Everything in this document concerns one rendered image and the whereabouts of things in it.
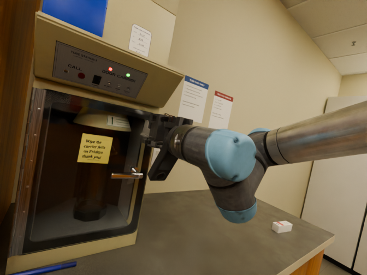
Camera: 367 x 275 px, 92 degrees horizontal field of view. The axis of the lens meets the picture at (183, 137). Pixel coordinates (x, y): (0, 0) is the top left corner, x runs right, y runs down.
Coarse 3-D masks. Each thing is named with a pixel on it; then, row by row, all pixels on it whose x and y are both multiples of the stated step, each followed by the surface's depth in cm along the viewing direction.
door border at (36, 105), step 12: (36, 96) 40; (36, 108) 40; (36, 120) 40; (36, 132) 40; (36, 144) 41; (24, 156) 40; (36, 156) 41; (24, 168) 40; (24, 180) 40; (24, 192) 41; (24, 204) 41; (24, 216) 41; (24, 228) 42; (12, 240) 41; (12, 252) 41
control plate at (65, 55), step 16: (64, 48) 35; (64, 64) 38; (80, 64) 39; (96, 64) 40; (112, 64) 40; (80, 80) 41; (112, 80) 44; (128, 80) 45; (144, 80) 46; (128, 96) 49
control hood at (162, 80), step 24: (48, 24) 32; (48, 48) 35; (96, 48) 37; (120, 48) 38; (48, 72) 38; (144, 72) 44; (168, 72) 46; (120, 96) 48; (144, 96) 51; (168, 96) 53
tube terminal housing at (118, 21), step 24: (120, 0) 47; (144, 0) 51; (120, 24) 48; (144, 24) 52; (168, 24) 56; (168, 48) 57; (96, 96) 47; (120, 240) 57; (24, 264) 44; (48, 264) 47
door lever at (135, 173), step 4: (136, 168) 55; (112, 172) 47; (116, 172) 48; (120, 172) 49; (124, 172) 49; (128, 172) 50; (132, 172) 51; (136, 172) 51; (140, 172) 52; (112, 176) 47; (116, 176) 47; (120, 176) 48; (124, 176) 49; (128, 176) 49; (132, 176) 50; (136, 176) 51; (140, 176) 51
